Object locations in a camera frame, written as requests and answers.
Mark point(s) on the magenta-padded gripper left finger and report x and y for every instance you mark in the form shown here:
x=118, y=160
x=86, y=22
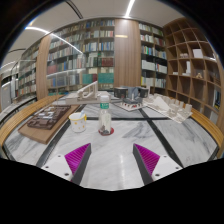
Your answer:
x=75, y=160

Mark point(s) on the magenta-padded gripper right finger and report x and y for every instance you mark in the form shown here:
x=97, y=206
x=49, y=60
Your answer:
x=150, y=160

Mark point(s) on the clear green-labelled water bottle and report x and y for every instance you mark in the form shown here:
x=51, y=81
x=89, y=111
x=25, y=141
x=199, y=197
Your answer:
x=104, y=116

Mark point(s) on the white yellow-rimmed mug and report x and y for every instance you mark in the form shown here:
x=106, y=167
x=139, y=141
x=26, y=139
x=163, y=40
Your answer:
x=77, y=124

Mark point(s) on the white spoon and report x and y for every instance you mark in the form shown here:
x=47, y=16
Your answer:
x=82, y=114

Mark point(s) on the flat round red coaster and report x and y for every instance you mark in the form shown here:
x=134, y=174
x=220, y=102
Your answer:
x=111, y=131

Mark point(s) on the brown architectural model on board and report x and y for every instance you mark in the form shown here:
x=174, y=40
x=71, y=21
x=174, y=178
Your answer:
x=46, y=120

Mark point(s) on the white clustered buildings model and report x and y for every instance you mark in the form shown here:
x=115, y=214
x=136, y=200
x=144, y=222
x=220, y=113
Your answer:
x=170, y=108

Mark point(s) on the long white building model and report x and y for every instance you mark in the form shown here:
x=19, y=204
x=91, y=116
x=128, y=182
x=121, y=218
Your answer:
x=83, y=96

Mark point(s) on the curved wooden slatted rim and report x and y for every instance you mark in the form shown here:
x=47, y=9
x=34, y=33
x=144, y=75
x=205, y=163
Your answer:
x=23, y=113

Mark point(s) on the wooden cubby shelf unit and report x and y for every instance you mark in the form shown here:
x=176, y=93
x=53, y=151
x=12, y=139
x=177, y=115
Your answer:
x=196, y=66

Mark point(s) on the ceiling light strips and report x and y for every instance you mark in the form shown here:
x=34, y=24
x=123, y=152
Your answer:
x=129, y=8

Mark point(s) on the tall bookshelf wall with books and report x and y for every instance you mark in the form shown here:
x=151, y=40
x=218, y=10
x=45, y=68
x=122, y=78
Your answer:
x=93, y=53

